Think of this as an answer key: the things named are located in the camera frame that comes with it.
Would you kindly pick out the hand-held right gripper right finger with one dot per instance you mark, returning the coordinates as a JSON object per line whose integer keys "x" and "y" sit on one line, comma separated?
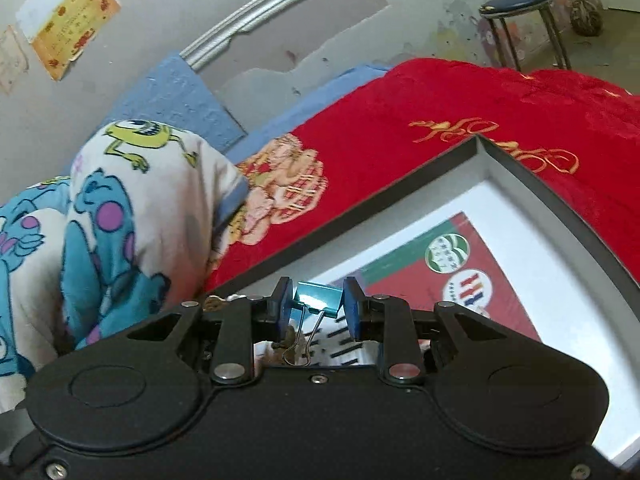
{"x": 352, "y": 310}

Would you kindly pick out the blue binder clip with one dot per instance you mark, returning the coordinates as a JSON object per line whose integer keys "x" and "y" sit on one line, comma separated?
{"x": 317, "y": 297}

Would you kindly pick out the faded paper wall sheet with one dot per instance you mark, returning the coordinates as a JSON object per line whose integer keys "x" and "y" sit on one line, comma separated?
{"x": 11, "y": 57}

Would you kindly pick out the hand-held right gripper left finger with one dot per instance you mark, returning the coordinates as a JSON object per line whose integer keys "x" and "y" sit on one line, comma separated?
{"x": 284, "y": 305}

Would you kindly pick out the illustrated red textbook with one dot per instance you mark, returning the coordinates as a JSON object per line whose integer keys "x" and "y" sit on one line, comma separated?
{"x": 400, "y": 280}

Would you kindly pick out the red embroidered blanket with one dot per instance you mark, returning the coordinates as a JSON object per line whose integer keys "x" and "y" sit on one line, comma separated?
{"x": 400, "y": 110}

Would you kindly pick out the brown patterned ball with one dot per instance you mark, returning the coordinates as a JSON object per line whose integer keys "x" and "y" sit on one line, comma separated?
{"x": 586, "y": 17}

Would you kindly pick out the black white striped packet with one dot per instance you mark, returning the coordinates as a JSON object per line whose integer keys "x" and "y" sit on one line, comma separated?
{"x": 340, "y": 345}

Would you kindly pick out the silver curved wall moulding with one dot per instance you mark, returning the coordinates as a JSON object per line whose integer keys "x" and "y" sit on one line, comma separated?
{"x": 260, "y": 5}

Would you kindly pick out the blue monster printed blanket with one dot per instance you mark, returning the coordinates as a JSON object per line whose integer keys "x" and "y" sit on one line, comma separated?
{"x": 100, "y": 220}

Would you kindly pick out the black box with white inside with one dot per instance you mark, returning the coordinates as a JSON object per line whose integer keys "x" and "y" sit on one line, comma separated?
{"x": 550, "y": 270}

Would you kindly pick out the orange award certificate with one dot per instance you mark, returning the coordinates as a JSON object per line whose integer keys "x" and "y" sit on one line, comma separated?
{"x": 75, "y": 25}

